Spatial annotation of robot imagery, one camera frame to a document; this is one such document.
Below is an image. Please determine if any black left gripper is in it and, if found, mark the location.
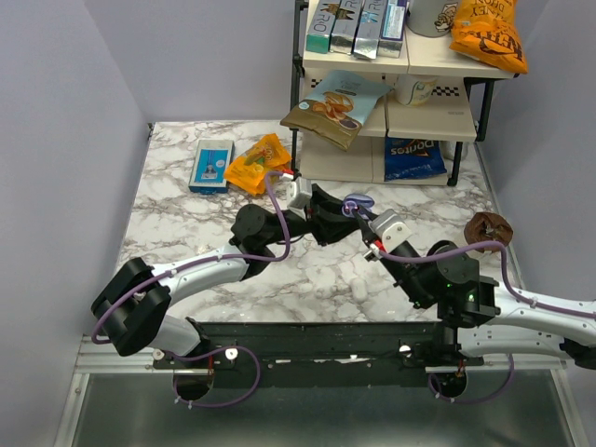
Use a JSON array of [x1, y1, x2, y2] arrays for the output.
[[261, 184, 362, 248]]

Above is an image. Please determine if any purple earbud charging case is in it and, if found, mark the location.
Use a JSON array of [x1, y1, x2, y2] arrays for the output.
[[341, 193, 374, 219]]

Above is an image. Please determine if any white earbud case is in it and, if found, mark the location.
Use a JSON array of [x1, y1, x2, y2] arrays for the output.
[[350, 278, 368, 303]]

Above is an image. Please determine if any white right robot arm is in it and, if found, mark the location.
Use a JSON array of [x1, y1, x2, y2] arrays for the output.
[[343, 206, 595, 370]]

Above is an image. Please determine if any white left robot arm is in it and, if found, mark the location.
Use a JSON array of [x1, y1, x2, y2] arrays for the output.
[[90, 185, 372, 368]]

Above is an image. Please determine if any blue Doritos bag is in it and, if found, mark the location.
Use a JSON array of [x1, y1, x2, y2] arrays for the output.
[[384, 137, 447, 182]]

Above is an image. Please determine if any white earbud right one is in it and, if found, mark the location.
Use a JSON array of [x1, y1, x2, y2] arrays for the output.
[[330, 285, 350, 295]]

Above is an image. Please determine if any orange snack bag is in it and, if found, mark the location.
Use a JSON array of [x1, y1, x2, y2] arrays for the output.
[[223, 133, 291, 196]]

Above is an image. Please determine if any teal gold chip bag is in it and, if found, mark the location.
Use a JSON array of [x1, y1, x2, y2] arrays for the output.
[[280, 70, 392, 151]]

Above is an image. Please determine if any blue razor box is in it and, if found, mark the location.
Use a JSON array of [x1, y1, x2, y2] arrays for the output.
[[188, 139, 235, 195]]

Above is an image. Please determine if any white mug on shelf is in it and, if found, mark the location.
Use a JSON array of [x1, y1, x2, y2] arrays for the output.
[[395, 74, 439, 106]]

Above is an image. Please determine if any black beige shelf rack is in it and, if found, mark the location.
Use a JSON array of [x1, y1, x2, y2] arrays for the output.
[[291, 1, 513, 186]]

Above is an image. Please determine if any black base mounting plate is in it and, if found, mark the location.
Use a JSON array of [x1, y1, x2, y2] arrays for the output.
[[154, 322, 465, 388]]

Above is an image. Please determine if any teal toothpaste box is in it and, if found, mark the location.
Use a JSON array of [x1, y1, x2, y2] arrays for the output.
[[305, 1, 341, 54]]

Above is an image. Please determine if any blue white box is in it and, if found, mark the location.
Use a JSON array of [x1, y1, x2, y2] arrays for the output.
[[378, 0, 409, 59]]

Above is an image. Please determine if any white printed cup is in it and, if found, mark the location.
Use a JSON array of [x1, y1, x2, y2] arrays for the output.
[[406, 0, 460, 37]]

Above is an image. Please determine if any orange honey dijon chip bag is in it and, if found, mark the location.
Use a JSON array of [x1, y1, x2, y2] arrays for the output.
[[450, 0, 529, 75]]

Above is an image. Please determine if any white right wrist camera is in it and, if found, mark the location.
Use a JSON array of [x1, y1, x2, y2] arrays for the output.
[[365, 210, 412, 260]]

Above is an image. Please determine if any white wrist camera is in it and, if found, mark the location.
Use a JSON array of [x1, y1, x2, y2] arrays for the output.
[[286, 177, 313, 210], [365, 210, 412, 260]]

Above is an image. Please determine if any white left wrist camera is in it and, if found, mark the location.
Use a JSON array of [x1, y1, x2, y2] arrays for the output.
[[286, 177, 313, 210]]

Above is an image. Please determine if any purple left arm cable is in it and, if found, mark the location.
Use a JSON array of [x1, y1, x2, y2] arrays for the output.
[[90, 169, 297, 345]]

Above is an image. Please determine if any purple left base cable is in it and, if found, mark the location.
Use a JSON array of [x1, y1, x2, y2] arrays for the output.
[[167, 345, 262, 410]]

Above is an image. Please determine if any grey aluminium frame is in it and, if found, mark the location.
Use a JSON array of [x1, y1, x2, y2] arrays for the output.
[[74, 335, 162, 374]]

